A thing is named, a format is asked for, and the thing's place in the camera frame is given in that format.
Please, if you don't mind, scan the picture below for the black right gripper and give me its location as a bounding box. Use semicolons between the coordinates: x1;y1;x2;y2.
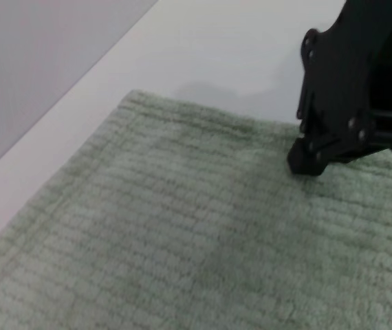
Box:
287;0;392;178

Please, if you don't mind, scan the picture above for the pale green ribbed towel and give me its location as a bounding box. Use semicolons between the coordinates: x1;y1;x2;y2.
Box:
0;89;392;330

